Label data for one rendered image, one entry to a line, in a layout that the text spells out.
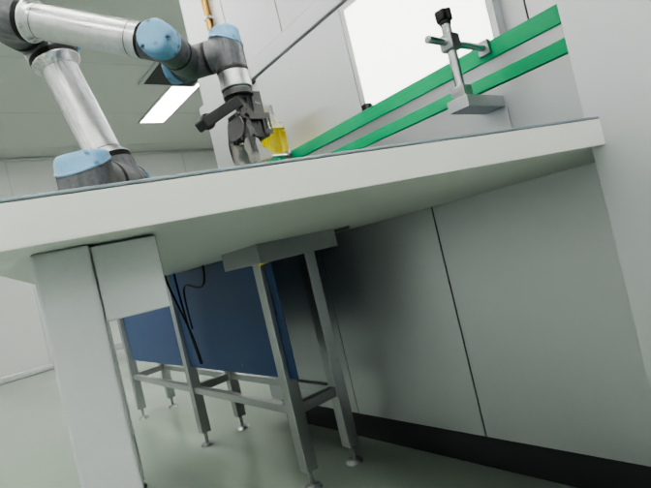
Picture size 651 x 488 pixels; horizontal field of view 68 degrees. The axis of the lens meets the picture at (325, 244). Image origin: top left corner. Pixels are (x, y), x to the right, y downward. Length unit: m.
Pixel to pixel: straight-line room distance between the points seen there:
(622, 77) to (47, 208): 0.60
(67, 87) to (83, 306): 1.00
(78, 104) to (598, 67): 1.09
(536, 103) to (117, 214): 0.70
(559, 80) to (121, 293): 0.72
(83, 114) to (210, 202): 0.97
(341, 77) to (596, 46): 0.89
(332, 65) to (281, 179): 1.11
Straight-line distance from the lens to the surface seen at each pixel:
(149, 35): 1.11
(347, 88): 1.44
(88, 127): 1.31
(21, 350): 7.08
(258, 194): 0.39
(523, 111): 0.90
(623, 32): 0.68
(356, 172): 0.43
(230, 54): 1.20
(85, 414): 0.41
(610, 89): 0.68
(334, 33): 1.49
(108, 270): 0.41
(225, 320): 1.70
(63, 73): 1.38
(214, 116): 1.12
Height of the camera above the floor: 0.67
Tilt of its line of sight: 1 degrees up
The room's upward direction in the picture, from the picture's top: 13 degrees counter-clockwise
